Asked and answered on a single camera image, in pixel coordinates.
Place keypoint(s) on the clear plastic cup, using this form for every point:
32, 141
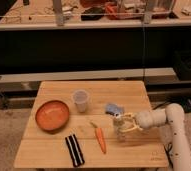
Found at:
80, 98

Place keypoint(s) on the blue sponge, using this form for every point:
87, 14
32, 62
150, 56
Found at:
113, 109

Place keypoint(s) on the orange carrot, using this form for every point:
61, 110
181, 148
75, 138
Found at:
100, 137

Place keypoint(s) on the wooden table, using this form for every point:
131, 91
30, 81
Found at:
39, 149

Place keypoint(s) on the black box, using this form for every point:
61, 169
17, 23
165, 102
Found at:
182, 64

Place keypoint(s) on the clear plastic bottle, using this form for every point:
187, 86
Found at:
117, 125

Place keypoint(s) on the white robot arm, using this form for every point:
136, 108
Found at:
173, 115

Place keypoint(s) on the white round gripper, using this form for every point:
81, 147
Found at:
144, 119

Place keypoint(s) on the orange plate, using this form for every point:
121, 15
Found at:
52, 115

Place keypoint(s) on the black white striped cloth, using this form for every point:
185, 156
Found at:
74, 150

